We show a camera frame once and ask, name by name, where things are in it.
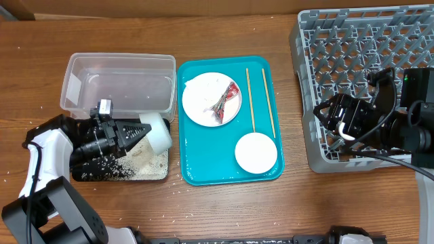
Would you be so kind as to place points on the black tray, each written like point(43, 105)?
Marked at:
point(122, 150)

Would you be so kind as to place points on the red snack wrapper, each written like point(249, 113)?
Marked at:
point(218, 108)

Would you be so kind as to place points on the white round plate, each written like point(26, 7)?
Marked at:
point(197, 105)

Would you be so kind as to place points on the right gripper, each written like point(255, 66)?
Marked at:
point(336, 104)

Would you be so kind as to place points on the cooked rice pile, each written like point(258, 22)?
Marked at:
point(139, 164)

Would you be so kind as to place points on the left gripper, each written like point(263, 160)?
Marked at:
point(126, 144)

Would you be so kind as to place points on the grey dishwasher rack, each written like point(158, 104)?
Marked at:
point(333, 50)

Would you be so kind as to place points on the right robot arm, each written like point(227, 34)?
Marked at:
point(396, 127)

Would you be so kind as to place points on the grey bowl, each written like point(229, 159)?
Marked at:
point(159, 136)

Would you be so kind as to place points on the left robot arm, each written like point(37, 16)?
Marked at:
point(48, 208)

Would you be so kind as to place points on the pink bowl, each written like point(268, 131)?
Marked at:
point(256, 153)

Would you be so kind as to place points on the teal serving tray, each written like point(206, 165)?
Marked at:
point(207, 154)

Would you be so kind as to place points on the white napkin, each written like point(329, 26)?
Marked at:
point(201, 83)

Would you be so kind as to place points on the clear plastic bin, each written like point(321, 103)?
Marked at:
point(135, 83)

